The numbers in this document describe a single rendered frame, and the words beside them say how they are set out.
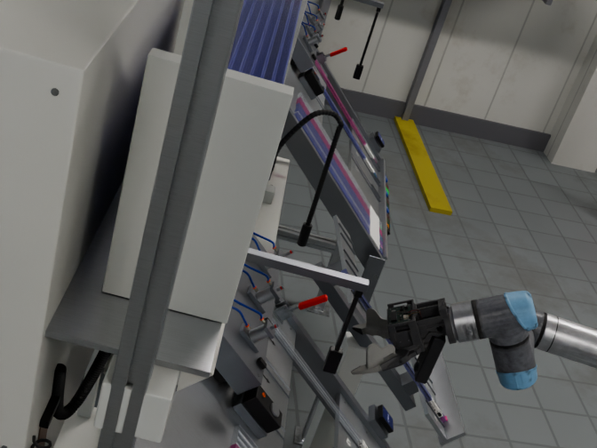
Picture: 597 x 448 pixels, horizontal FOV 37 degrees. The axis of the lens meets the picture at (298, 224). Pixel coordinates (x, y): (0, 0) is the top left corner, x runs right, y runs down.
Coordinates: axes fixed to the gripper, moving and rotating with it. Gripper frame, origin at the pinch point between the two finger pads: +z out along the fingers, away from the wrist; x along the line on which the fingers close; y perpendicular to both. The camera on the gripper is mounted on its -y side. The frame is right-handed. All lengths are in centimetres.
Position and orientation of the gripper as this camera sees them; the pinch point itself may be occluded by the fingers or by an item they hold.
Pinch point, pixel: (353, 352)
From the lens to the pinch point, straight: 177.9
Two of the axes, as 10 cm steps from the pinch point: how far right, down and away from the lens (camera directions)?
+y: -2.9, -8.4, -4.7
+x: -0.7, 5.0, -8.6
